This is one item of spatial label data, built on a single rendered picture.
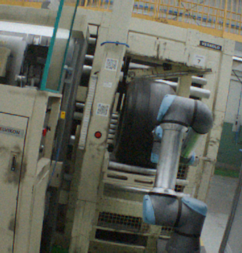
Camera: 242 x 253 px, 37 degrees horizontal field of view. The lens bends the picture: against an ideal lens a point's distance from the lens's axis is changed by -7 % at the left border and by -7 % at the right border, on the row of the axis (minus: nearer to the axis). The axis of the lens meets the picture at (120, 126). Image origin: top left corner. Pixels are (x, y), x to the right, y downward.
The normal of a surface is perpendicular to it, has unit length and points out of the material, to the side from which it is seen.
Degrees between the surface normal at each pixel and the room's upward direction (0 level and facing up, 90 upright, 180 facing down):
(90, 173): 90
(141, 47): 90
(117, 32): 90
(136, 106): 70
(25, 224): 90
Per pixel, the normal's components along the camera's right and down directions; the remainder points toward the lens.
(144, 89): 0.16, -0.65
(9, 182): 0.04, 0.06
